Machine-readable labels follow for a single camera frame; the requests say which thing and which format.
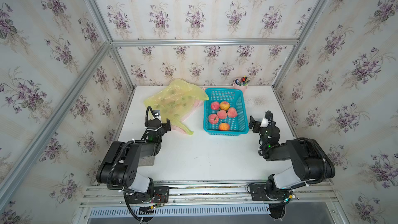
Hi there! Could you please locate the yellow-orange peach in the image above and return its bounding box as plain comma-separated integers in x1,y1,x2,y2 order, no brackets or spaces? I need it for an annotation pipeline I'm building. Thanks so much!
220,101,230,112

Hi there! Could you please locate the pink peach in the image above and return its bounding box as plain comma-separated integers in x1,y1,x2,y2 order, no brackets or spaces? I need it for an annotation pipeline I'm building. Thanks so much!
217,110,228,120
227,107,238,118

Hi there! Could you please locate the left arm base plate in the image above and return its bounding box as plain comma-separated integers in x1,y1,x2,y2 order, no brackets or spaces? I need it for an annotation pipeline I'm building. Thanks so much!
126,186,170,206

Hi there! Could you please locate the grey eraser block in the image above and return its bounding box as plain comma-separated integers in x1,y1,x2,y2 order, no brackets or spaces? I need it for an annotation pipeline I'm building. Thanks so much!
138,156,155,167

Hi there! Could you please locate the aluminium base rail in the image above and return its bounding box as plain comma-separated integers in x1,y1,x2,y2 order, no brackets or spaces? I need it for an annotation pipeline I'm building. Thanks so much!
78,180,338,208

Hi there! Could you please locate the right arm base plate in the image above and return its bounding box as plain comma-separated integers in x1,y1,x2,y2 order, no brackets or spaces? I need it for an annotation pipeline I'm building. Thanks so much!
246,183,295,203

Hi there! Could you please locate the teal plastic basket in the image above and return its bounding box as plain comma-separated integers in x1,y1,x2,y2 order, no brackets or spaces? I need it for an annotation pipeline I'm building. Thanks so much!
203,88,249,136

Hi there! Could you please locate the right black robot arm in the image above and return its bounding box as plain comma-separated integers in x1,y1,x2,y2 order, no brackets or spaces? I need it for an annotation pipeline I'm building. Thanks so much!
248,111,335,202

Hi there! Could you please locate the pink pen cup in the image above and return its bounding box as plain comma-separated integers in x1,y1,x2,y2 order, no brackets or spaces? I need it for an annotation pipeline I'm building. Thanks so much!
233,76,250,93

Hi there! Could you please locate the pink plastic bag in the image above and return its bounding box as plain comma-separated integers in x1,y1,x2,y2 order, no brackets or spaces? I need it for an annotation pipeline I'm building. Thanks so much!
171,100,204,135

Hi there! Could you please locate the yellow-green plastic bag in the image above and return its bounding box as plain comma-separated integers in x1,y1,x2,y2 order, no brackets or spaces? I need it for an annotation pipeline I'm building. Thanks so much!
144,79,209,132

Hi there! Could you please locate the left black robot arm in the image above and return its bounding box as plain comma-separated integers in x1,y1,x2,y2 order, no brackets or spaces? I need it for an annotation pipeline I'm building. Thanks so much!
96,118,171,194

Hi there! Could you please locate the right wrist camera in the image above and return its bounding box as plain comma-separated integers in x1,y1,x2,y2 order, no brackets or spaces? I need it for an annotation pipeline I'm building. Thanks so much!
260,116,270,128

